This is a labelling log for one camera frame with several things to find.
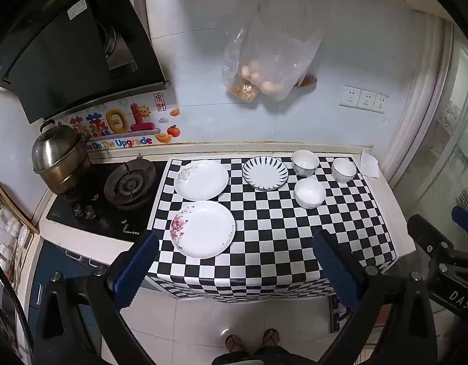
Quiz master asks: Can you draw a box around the person's foot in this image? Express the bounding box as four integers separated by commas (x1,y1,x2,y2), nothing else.
260,328,280,350
224,334,245,356

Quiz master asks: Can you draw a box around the person's right foot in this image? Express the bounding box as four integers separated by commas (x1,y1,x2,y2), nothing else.
260,328,280,350

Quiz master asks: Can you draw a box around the white paper tissue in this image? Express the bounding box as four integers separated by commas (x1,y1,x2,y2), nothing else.
360,151,380,179

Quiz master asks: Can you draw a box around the black cable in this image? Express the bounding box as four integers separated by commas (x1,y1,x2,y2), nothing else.
0,249,31,365

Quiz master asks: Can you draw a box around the black and white checkered mat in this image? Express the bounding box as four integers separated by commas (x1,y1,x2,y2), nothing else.
145,156,391,304

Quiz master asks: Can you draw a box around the clear plastic bag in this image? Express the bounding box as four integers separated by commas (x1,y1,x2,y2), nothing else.
221,0,326,103

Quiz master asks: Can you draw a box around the stainless steel steamer pot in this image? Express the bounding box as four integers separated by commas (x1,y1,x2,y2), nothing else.
31,119,92,196

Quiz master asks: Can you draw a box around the person's left foot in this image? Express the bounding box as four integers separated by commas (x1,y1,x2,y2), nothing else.
224,334,245,356

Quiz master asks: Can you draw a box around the white bowl with dark rim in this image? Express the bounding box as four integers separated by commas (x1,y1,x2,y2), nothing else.
331,157,357,184

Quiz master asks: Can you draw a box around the white plate with grey flower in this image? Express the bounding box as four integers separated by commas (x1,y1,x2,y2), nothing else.
174,160,229,201

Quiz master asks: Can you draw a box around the white wall socket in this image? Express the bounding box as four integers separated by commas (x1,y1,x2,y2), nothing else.
339,85,361,109
357,89,376,112
372,93,389,115

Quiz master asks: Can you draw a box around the white bowl with blue pattern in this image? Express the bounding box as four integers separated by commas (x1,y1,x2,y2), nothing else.
292,149,320,178

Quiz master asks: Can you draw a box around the black gas stove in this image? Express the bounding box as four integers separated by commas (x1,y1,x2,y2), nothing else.
46,158,168,242

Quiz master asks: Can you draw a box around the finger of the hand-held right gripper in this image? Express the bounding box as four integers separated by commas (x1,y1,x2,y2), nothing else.
451,205,468,236
407,215,454,270

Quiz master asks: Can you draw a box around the colourful wall sticker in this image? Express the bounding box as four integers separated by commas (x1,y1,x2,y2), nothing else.
65,93,181,151

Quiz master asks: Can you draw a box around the orange snack packet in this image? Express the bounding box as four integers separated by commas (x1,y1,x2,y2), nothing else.
230,78,260,103

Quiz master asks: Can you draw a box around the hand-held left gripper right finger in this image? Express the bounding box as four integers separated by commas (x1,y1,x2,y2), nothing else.
313,229,439,365

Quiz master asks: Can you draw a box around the blue striped plate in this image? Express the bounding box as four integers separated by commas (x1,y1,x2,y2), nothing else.
242,156,290,191

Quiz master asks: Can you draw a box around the white sliding door frame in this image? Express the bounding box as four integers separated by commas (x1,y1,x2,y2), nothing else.
386,15,468,236

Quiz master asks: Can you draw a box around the black range hood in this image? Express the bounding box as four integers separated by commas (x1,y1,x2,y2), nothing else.
0,0,172,124

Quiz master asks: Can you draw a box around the plain white bowl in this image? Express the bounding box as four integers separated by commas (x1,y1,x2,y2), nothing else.
294,177,327,209

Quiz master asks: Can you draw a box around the white plate with pink flower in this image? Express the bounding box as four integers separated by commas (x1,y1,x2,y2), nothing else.
169,200,236,259

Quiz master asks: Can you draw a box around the blue kitchen cabinet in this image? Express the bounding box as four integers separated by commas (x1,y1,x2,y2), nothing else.
27,239,105,350

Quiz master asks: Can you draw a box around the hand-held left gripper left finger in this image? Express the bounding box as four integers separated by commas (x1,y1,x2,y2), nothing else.
31,230,161,365

